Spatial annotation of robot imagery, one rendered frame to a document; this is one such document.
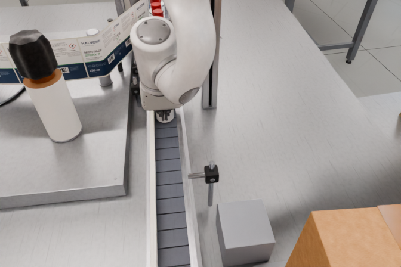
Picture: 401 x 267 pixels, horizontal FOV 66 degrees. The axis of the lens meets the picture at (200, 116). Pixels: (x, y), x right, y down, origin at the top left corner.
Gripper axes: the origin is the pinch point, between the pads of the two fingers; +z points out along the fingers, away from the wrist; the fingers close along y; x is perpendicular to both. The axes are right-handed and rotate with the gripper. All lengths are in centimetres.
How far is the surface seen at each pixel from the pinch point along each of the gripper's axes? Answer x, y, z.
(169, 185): 19.9, 0.1, -0.5
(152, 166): 15.6, 3.6, -2.7
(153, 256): 35.7, 3.8, -9.9
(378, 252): 40, -26, -33
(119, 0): -49, 13, 5
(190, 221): 30.6, -3.7, -13.1
